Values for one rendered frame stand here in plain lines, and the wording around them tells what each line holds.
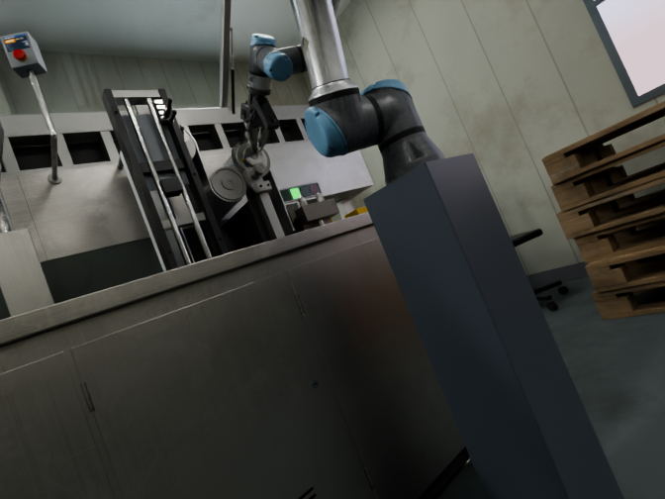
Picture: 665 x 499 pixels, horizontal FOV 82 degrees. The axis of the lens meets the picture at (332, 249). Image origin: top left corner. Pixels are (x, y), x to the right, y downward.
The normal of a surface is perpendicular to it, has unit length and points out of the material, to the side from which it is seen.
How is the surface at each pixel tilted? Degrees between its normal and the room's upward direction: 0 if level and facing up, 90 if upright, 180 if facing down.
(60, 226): 90
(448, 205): 90
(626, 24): 90
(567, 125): 90
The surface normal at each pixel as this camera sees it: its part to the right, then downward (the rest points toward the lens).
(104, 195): 0.56, -0.28
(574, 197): -0.73, 0.25
